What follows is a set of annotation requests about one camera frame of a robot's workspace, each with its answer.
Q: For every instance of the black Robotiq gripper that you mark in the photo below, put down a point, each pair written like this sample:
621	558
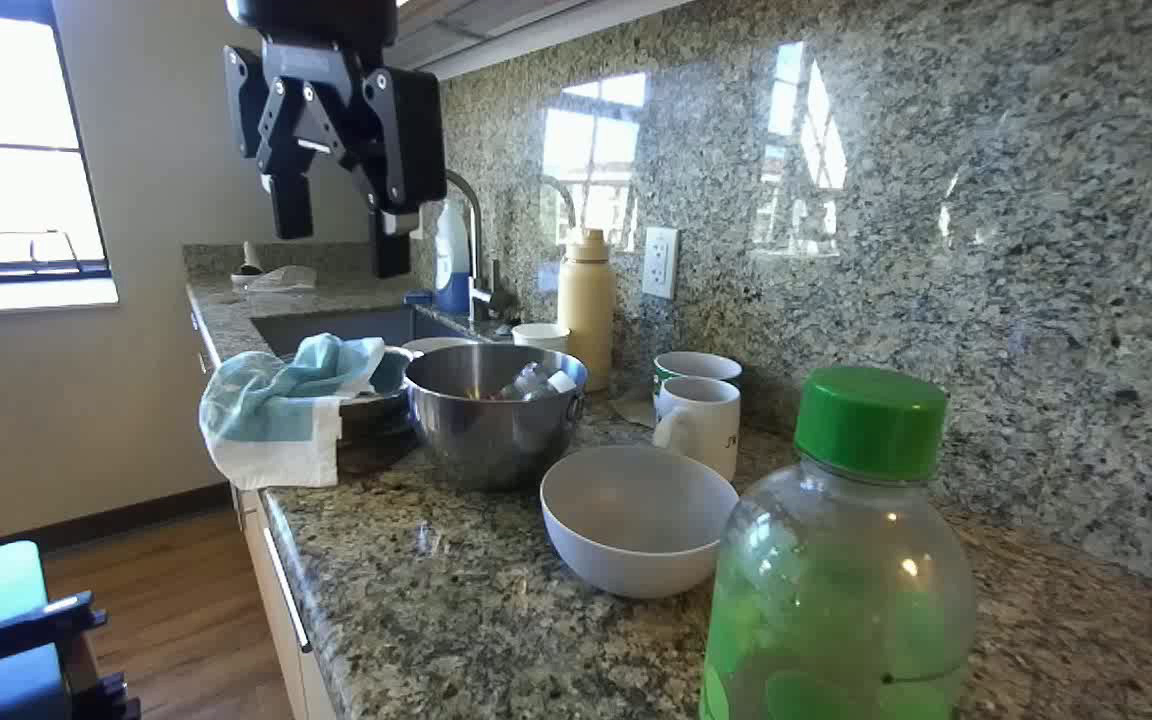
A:
319	20

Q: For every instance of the blue and white towel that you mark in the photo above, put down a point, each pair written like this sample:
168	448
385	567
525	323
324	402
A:
278	405

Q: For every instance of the grey bowl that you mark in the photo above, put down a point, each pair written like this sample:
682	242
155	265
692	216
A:
631	525

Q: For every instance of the deep steel mixing bowl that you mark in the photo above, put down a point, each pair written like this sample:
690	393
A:
488	432

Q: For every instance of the clear soap bottle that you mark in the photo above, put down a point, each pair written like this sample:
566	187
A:
448	242

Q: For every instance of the white rag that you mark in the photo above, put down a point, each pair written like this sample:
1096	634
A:
275	277

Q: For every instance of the chrome sink faucet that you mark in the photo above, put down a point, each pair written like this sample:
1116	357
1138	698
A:
473	242

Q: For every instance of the blue sink caddy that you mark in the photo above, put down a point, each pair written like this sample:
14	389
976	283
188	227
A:
443	298

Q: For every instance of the steel kitchen sink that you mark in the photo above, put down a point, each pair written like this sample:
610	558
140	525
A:
336	326

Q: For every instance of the beige thermos bottle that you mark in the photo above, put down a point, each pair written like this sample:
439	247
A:
587	305

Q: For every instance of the window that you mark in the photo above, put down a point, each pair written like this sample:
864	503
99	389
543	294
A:
10	147

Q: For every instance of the white mug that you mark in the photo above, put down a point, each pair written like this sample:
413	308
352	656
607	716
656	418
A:
702	425

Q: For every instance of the black clamp stand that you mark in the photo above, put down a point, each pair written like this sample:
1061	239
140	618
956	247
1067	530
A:
19	640

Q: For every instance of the green capped plastic bottle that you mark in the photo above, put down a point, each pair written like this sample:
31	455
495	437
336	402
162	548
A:
840	603

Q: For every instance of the white wall outlet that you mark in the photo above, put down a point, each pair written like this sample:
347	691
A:
656	261

